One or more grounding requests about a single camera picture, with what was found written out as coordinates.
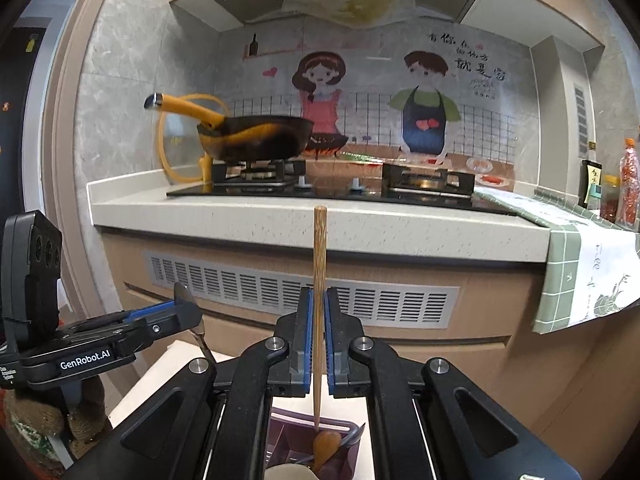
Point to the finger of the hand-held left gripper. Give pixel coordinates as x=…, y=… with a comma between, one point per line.
x=172, y=325
x=150, y=311

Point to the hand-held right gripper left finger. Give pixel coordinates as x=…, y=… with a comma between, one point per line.
x=306, y=340

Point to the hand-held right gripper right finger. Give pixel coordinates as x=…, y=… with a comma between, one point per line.
x=331, y=340

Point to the grey metal fork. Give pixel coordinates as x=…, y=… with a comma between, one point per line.
x=182, y=294

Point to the wooden chopstick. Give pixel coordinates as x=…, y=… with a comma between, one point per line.
x=319, y=260

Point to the blue-grey utensil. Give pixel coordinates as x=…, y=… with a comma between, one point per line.
x=352, y=436

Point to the maroon plastic utensil holder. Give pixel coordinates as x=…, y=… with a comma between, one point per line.
x=280, y=435

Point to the wooden spoon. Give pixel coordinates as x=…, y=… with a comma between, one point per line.
x=326, y=447

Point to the person's left hand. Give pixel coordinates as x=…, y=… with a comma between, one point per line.
x=30, y=420

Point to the grey cabinet vent grille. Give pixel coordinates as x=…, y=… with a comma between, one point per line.
x=225, y=285

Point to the black gas stove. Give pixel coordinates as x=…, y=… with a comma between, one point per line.
x=340, y=192

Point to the yellow-rimmed glass lid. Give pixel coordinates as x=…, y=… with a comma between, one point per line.
x=180, y=147

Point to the wooden kitchen cabinet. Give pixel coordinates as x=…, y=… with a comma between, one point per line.
x=500, y=360

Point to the green checked cloth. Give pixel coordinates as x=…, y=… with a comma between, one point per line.
x=565, y=260

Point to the dark box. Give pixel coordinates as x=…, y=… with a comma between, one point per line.
x=590, y=180

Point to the yellow-lidded jar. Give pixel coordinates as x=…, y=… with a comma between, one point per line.
x=609, y=200

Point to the red chili bottle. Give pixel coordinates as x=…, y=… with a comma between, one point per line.
x=629, y=185

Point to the cartoon wall poster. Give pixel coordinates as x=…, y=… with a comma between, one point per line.
x=425, y=110

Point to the small wall vent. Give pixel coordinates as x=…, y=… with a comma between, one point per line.
x=580, y=120

